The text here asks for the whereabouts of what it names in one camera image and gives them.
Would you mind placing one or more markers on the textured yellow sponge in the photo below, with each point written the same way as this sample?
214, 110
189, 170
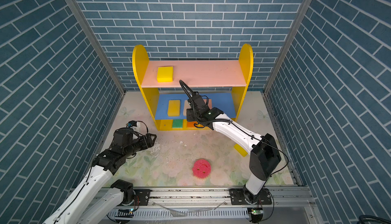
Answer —
174, 108

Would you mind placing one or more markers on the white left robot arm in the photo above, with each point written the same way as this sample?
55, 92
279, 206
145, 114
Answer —
91, 187

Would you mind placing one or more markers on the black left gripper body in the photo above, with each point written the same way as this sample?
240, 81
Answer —
137, 145

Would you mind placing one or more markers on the yellow pink blue wooden shelf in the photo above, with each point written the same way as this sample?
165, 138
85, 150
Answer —
225, 82

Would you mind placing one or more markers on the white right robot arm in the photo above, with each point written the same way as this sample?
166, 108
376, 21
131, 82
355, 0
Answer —
264, 153

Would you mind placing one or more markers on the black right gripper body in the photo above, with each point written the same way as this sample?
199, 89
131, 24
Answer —
191, 114

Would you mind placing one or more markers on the aluminium left corner post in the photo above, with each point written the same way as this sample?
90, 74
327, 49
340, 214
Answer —
86, 28

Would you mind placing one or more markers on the beige sponge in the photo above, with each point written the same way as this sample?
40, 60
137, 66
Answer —
186, 106

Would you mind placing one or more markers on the aluminium corner post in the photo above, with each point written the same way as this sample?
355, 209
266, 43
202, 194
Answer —
86, 28
287, 44

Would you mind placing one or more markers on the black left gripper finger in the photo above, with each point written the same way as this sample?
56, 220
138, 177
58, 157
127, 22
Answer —
149, 144
151, 137

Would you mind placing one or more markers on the orange sponge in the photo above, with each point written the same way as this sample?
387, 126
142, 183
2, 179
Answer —
190, 124

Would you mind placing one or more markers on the small yellow sponge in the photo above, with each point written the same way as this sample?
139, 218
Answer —
240, 150
165, 74

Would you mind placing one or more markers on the pink rectangular sponge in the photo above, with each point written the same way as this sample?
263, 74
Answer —
209, 103

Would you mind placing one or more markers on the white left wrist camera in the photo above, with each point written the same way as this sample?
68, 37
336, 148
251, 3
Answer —
137, 124

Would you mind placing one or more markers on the aluminium right corner post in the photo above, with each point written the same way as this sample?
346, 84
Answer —
287, 44

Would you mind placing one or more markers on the green sponge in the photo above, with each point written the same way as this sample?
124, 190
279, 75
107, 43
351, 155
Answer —
177, 123

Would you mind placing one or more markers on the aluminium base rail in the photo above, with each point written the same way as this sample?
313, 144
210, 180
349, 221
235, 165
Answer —
199, 198

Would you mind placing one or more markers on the pink round scrubber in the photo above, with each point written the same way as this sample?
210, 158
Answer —
201, 169

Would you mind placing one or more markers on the white perforated cable tray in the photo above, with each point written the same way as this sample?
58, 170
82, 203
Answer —
165, 214

